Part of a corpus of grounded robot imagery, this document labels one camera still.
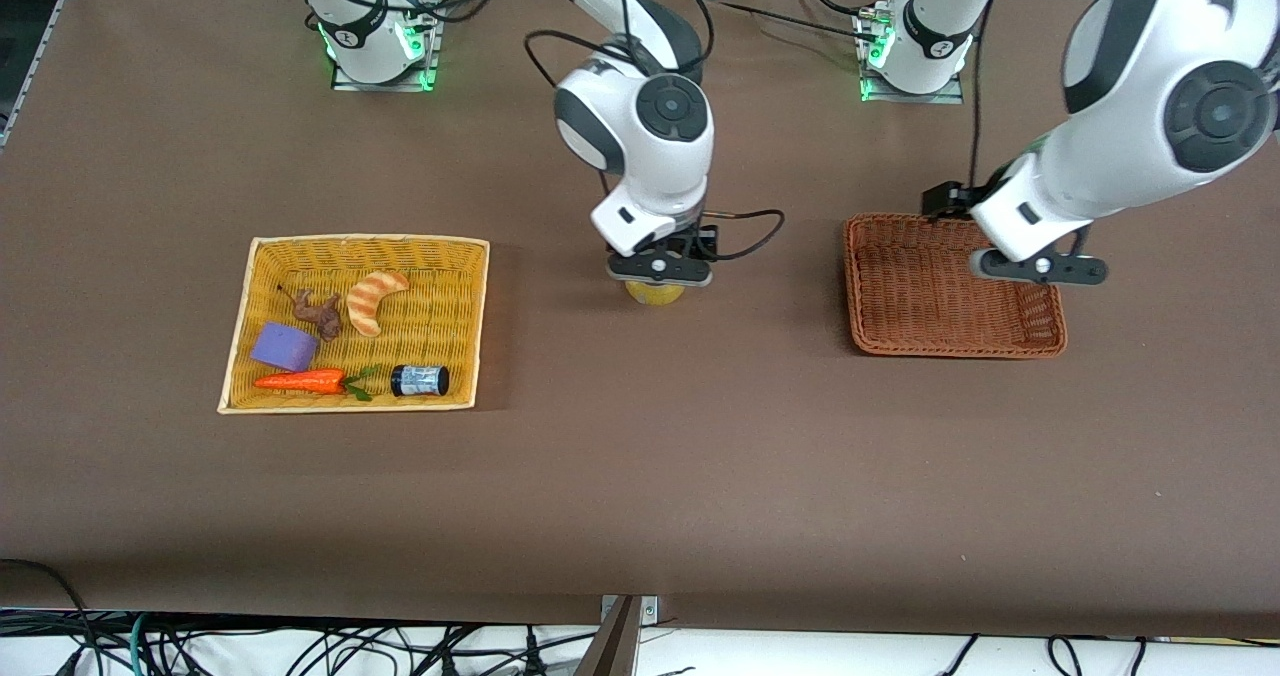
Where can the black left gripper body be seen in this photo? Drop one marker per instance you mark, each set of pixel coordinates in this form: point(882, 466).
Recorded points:
point(943, 200)

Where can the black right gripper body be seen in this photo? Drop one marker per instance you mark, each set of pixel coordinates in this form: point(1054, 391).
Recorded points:
point(703, 242)

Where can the yellow packing tape roll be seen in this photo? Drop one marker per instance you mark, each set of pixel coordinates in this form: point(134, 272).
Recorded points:
point(655, 296)

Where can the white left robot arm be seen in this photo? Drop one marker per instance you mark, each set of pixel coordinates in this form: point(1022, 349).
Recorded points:
point(1130, 156)

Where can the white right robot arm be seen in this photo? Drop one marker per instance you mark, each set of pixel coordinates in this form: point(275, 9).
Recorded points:
point(650, 156)

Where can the brown wicker basket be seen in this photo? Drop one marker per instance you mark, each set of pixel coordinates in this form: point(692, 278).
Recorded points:
point(920, 296)

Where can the yellow wicker basket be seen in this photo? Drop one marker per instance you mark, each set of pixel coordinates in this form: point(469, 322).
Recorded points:
point(445, 286)

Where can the toy croissant bread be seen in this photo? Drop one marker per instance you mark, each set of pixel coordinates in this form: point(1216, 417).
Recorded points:
point(365, 301)

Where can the brown toy animal figure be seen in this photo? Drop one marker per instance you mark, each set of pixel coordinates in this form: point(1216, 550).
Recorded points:
point(322, 314)

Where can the orange toy carrot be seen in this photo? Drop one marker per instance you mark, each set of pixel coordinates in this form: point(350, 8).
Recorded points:
point(300, 381)

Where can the purple cube block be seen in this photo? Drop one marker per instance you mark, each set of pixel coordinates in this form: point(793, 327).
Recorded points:
point(283, 346)

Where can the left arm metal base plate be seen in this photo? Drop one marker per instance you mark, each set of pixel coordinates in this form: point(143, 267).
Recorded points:
point(940, 98)

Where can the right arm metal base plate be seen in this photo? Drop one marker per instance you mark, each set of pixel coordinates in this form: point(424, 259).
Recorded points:
point(385, 86)

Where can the metal bracket post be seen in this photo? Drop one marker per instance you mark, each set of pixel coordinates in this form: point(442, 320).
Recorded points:
point(620, 646)

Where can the aluminium frame rail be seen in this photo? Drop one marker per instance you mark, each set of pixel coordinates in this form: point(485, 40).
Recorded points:
point(25, 66)

